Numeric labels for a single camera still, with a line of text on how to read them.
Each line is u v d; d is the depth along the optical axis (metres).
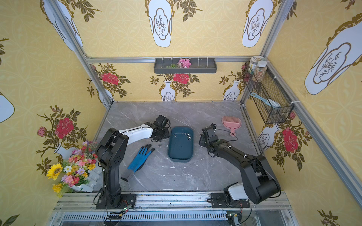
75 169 0.69
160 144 0.95
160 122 0.80
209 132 0.70
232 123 1.05
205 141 0.81
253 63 0.85
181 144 0.97
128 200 0.73
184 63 0.88
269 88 0.90
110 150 0.52
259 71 0.80
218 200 0.73
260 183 0.42
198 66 0.92
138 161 0.84
